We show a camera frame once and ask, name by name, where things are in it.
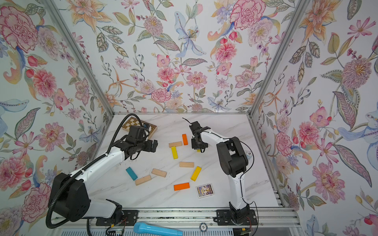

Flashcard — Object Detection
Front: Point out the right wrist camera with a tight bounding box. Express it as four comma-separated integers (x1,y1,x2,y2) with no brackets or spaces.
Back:
190,122,202,133

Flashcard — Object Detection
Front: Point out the black corrugated cable hose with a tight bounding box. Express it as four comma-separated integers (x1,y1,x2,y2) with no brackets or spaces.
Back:
45,113,144,229

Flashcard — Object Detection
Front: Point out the natural wood block centre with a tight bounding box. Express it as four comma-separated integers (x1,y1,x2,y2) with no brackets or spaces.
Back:
179,162,195,168

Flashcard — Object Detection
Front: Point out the natural wood block upper left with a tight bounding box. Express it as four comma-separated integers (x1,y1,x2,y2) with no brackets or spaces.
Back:
169,141,183,148

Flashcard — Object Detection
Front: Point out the aluminium front rail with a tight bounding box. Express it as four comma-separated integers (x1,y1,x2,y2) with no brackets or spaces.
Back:
47,207,302,229

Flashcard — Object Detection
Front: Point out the teal block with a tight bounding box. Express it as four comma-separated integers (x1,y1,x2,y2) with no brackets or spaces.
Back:
126,167,138,181

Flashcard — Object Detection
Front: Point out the orange block upper centre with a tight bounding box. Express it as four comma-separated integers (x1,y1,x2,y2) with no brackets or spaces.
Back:
182,134,189,146

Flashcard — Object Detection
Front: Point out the wooden folding chessboard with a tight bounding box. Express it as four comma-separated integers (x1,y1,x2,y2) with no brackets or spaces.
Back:
122,117,158,139

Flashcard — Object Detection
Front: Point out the orange block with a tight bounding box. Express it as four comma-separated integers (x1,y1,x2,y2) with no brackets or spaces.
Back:
174,183,190,191
182,134,189,146

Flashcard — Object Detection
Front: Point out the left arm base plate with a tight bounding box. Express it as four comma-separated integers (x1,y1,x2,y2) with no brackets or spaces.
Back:
95,209,139,226

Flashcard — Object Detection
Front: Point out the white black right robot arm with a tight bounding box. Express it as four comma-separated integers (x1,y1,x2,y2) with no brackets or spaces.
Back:
190,122,250,225

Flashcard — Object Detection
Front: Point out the orange block front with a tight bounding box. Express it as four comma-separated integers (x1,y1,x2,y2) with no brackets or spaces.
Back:
174,183,190,191

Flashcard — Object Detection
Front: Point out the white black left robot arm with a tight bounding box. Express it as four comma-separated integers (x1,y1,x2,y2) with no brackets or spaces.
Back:
45,126,158,229

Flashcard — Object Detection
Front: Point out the blue microphone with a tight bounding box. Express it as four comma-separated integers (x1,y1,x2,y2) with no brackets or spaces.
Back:
133,222,183,236

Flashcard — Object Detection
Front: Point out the natural wood block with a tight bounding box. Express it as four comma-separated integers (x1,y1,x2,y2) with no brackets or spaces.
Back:
169,141,183,148
135,175,152,186
152,168,167,178
179,162,195,168

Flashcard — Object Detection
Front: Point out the playing card box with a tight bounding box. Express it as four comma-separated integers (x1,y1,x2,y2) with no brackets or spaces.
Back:
196,183,214,198

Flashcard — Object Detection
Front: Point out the natural wood block lower middle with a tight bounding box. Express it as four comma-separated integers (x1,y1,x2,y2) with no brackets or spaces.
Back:
152,168,167,178

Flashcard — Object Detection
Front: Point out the natural wood block lower left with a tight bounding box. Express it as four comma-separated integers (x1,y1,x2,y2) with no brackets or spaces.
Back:
135,175,152,186

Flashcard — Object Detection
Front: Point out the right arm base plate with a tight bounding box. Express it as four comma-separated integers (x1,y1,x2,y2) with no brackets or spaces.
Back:
213,209,258,226

